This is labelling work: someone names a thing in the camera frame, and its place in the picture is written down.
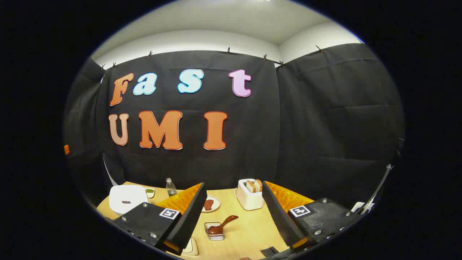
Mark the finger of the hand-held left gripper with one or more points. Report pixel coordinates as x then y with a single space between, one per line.
66 150

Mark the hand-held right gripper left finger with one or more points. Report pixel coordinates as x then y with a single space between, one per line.
191 213

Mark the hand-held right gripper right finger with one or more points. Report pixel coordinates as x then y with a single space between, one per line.
278 213

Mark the brown wooden spoon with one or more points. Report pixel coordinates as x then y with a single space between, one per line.
216 229

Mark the clear chopstick holder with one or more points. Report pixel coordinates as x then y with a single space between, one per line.
215 236

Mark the white rice cooker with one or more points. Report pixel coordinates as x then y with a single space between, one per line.
126 196

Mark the red meat piece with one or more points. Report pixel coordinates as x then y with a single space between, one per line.
209 204

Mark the white round plate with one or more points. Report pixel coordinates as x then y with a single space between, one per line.
216 206

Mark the white toaster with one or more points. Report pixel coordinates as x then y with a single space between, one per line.
249 200

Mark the clear plastic water bottle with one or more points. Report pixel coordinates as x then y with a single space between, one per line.
171 188

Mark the cream square container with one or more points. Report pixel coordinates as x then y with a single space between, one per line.
191 247

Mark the small white dish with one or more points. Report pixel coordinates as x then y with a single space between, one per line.
149 191

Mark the black backdrop cloth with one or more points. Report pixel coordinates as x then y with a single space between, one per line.
260 144

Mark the white flat object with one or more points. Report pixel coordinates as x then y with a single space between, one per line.
359 206

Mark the grey thin rod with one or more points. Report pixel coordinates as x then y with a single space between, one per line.
383 180

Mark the row of black clips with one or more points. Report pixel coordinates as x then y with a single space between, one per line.
228 50

